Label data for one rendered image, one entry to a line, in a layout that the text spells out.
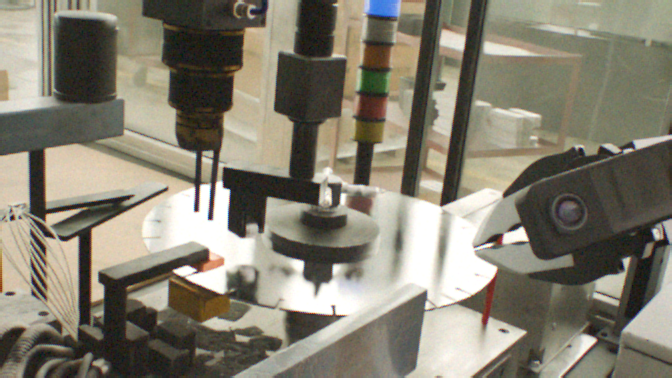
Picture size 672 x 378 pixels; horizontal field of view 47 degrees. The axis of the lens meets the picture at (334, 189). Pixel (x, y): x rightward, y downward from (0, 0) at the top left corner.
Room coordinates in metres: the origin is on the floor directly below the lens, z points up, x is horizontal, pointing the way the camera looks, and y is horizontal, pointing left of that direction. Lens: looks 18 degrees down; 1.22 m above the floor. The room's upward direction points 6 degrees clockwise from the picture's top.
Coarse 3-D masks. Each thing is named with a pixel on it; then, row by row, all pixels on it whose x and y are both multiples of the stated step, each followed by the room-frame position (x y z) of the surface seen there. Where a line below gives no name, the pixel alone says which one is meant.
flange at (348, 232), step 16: (288, 208) 0.72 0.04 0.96; (304, 208) 0.68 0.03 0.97; (272, 224) 0.67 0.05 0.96; (288, 224) 0.67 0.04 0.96; (304, 224) 0.67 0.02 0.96; (320, 224) 0.67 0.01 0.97; (336, 224) 0.67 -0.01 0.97; (352, 224) 0.69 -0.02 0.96; (368, 224) 0.70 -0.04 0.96; (272, 240) 0.65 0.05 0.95; (288, 240) 0.64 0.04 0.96; (304, 240) 0.64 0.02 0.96; (320, 240) 0.64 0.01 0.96; (336, 240) 0.65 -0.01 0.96; (352, 240) 0.65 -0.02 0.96; (368, 240) 0.66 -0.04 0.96
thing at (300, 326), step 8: (288, 312) 0.67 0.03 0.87; (288, 320) 0.67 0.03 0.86; (296, 320) 0.66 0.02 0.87; (304, 320) 0.66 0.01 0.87; (312, 320) 0.66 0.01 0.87; (320, 320) 0.66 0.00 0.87; (328, 320) 0.66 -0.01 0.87; (336, 320) 0.67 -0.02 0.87; (288, 328) 0.67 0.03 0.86; (296, 328) 0.66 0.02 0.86; (304, 328) 0.66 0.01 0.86; (312, 328) 0.66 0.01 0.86; (320, 328) 0.66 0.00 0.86; (296, 336) 0.66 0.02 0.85; (304, 336) 0.66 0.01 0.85
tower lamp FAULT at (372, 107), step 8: (360, 96) 0.97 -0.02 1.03; (368, 96) 0.97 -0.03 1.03; (376, 96) 0.97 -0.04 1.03; (384, 96) 0.97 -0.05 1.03; (360, 104) 0.97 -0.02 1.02; (368, 104) 0.97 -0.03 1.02; (376, 104) 0.97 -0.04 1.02; (384, 104) 0.98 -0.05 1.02; (352, 112) 0.99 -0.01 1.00; (360, 112) 0.97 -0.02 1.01; (368, 112) 0.97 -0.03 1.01; (376, 112) 0.97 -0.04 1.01; (384, 112) 0.98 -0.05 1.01
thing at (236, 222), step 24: (312, 144) 0.61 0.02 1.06; (240, 168) 0.61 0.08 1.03; (264, 168) 0.62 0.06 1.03; (312, 168) 0.61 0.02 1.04; (240, 192) 0.61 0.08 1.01; (264, 192) 0.61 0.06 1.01; (288, 192) 0.60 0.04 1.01; (312, 192) 0.60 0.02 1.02; (240, 216) 0.61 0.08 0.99; (264, 216) 0.62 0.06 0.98
